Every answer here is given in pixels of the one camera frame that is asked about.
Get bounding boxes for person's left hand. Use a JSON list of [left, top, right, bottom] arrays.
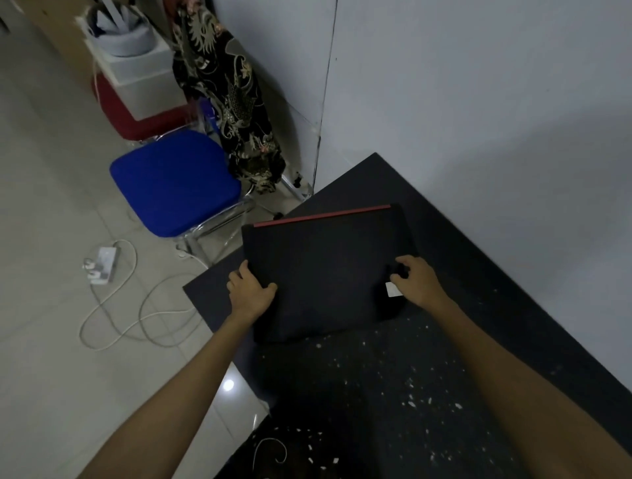
[[226, 260, 278, 324]]

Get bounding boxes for person's right hand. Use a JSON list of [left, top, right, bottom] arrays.
[[389, 255, 450, 310]]

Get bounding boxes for black laptop with red edge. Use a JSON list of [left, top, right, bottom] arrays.
[[240, 203, 421, 345]]

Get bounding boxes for person's left forearm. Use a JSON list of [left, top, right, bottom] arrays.
[[75, 310, 257, 479]]

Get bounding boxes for person's right forearm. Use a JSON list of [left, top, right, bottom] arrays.
[[419, 291, 632, 479]]

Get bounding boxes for scattered white crumbs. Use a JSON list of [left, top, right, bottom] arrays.
[[295, 326, 495, 469]]

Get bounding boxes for blue padded chrome chair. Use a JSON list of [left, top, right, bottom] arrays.
[[109, 98, 308, 270]]

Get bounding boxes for white power strip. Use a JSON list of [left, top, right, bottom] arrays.
[[88, 246, 122, 285]]

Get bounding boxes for black dragon print garment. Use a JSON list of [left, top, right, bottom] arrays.
[[171, 0, 287, 194]]

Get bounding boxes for red storage box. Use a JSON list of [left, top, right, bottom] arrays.
[[91, 73, 191, 142]]

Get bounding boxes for white power cable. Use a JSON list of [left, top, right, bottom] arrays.
[[78, 239, 211, 352]]

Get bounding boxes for thin white wire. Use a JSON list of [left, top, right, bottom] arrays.
[[251, 436, 288, 473]]

